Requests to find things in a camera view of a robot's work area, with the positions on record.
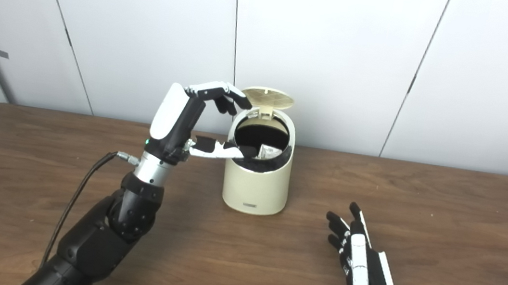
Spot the round cream bin lid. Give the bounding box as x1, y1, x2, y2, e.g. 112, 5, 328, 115
239, 85, 297, 120

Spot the cream-colored desktop trash bin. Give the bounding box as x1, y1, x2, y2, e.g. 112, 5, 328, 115
219, 104, 299, 219

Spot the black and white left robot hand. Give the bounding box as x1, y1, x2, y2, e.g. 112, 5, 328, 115
145, 74, 266, 174

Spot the white and green milk carton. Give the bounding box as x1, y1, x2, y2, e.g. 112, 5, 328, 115
258, 144, 283, 162

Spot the black bin liner bag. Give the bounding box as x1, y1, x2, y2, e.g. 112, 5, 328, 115
230, 114, 297, 175

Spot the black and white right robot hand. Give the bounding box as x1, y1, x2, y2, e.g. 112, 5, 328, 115
318, 199, 407, 285

